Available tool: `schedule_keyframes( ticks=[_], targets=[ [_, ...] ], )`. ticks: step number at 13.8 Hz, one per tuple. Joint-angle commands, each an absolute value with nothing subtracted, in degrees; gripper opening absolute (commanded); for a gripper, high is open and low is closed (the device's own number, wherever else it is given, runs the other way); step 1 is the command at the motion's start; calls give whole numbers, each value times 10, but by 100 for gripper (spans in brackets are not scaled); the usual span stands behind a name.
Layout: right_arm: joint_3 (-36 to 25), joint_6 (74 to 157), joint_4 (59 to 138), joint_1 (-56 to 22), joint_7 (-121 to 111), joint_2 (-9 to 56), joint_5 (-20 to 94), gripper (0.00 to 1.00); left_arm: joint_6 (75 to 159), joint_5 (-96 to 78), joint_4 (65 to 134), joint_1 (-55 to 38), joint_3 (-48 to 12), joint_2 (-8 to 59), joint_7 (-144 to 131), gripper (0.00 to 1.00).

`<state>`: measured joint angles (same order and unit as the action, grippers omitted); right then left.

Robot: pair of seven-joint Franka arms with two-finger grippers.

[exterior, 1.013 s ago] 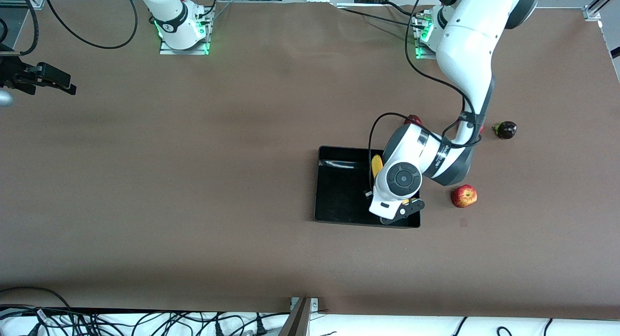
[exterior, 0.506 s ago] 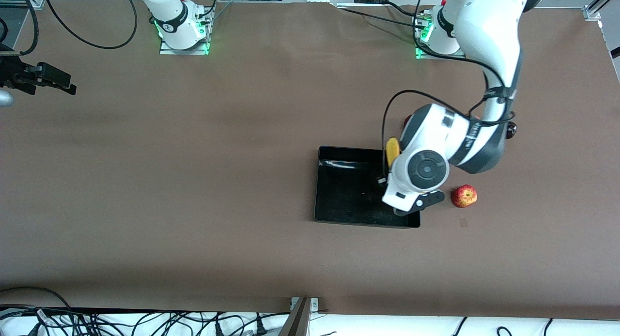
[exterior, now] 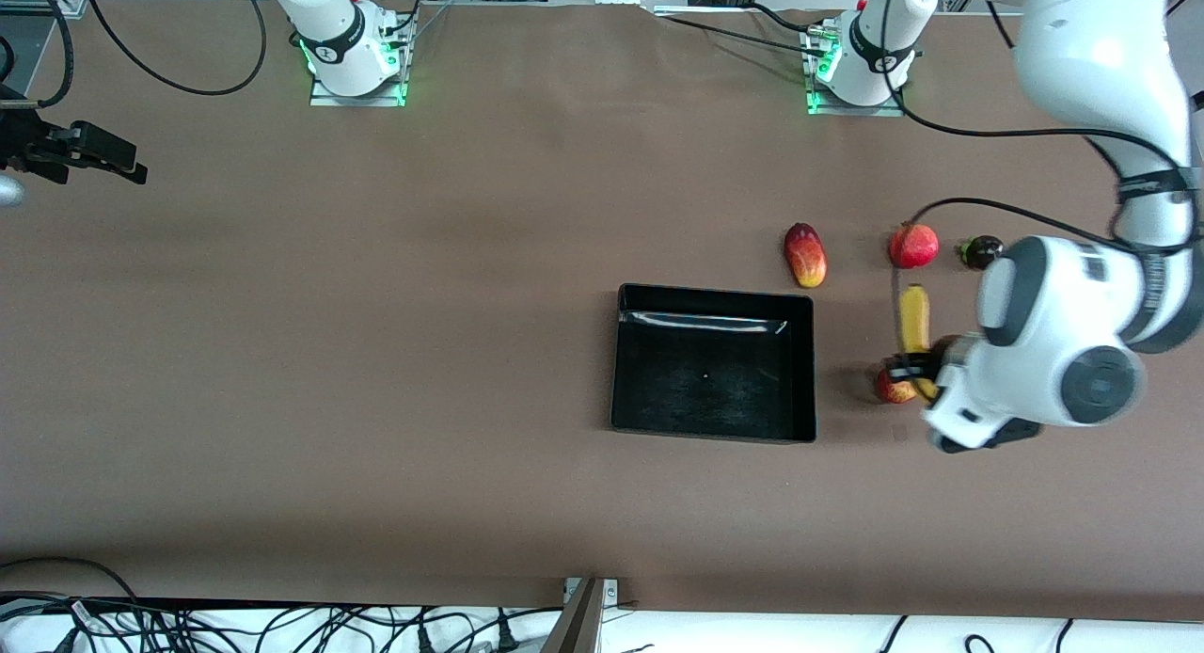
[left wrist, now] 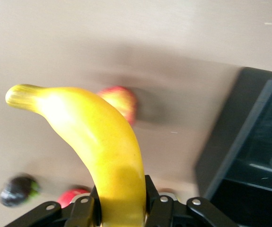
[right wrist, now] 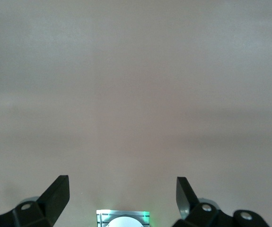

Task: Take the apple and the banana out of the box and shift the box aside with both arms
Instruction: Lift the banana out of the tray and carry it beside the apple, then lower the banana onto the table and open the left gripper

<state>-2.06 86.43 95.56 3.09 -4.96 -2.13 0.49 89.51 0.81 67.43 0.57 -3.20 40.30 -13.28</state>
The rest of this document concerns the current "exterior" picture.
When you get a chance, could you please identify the black looped floor cable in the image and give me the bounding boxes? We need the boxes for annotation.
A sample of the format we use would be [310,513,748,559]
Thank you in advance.
[0,556,142,605]

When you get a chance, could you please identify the dark purple mangosteen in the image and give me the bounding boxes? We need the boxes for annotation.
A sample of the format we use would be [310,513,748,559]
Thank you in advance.
[957,235,1006,272]

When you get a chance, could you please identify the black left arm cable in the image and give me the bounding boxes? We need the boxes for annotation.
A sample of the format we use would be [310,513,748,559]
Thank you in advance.
[879,0,1204,372]

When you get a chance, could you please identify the black plastic box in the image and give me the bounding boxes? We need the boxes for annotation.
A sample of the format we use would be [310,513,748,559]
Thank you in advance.
[610,282,817,444]

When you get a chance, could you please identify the aluminium camera post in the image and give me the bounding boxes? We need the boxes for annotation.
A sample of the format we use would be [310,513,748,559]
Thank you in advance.
[540,578,608,653]

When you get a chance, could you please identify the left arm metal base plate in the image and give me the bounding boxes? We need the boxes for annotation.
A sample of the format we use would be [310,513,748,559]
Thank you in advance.
[804,27,906,118]

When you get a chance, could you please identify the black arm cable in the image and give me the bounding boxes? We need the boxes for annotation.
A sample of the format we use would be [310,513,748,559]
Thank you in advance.
[879,0,1204,372]
[79,0,268,98]

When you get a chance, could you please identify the red pomegranate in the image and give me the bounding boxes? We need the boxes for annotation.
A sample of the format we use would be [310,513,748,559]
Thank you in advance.
[889,221,940,270]

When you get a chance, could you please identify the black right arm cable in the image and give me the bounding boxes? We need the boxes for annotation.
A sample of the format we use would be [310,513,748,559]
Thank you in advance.
[79,0,268,98]

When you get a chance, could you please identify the red yellow apple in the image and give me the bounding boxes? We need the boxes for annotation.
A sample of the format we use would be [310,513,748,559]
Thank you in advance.
[875,357,921,406]

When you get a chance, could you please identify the black cable across table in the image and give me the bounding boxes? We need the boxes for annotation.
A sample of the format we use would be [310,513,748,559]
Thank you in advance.
[649,4,819,52]

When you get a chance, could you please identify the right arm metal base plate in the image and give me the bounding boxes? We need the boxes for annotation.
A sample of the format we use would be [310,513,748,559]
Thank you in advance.
[310,8,416,108]

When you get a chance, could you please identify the yellow banana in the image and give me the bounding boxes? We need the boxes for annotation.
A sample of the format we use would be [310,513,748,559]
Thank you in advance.
[896,283,942,402]

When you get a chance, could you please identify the red yellow mango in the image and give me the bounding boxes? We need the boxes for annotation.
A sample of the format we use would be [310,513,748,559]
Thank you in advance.
[784,222,829,290]

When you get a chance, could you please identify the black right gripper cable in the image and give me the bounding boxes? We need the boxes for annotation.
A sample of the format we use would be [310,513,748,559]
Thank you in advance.
[0,0,78,110]

